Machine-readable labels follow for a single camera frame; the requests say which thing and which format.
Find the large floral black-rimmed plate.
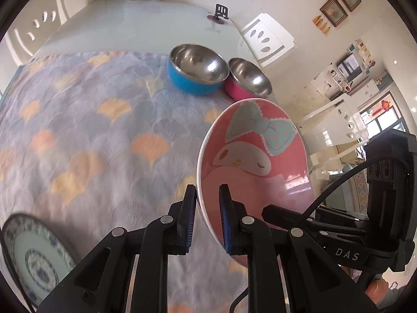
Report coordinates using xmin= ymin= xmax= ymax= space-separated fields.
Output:
xmin=2 ymin=213 xmax=80 ymax=307

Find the pink cartoon ceramic bowl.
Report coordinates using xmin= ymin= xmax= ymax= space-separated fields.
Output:
xmin=196 ymin=97 xmax=316 ymax=267

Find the pink steel bowl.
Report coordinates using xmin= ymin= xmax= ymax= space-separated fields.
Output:
xmin=223 ymin=57 xmax=272 ymax=101

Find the blue steel bowl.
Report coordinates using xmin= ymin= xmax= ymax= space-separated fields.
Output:
xmin=168 ymin=44 xmax=230 ymax=95

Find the right hand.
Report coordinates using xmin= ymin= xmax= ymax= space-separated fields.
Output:
xmin=365 ymin=274 xmax=389 ymax=304

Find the patterned fan-motif tablecloth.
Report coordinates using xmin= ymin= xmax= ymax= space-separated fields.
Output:
xmin=0 ymin=50 xmax=281 ymax=313

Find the white chair right side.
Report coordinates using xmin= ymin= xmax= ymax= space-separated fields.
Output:
xmin=240 ymin=13 xmax=296 ymax=68

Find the white chair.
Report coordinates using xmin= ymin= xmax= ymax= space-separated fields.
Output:
xmin=240 ymin=13 xmax=296 ymax=68
xmin=4 ymin=0 xmax=71 ymax=68

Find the black phone stand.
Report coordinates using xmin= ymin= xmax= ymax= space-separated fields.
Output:
xmin=207 ymin=4 xmax=229 ymax=25

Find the white chair left side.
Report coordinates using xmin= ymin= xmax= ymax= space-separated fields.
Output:
xmin=4 ymin=0 xmax=71 ymax=68

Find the black cable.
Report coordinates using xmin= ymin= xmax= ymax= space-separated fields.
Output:
xmin=299 ymin=155 xmax=417 ymax=222

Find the framed picture on wall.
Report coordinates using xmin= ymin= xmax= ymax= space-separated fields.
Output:
xmin=320 ymin=0 xmax=348 ymax=28

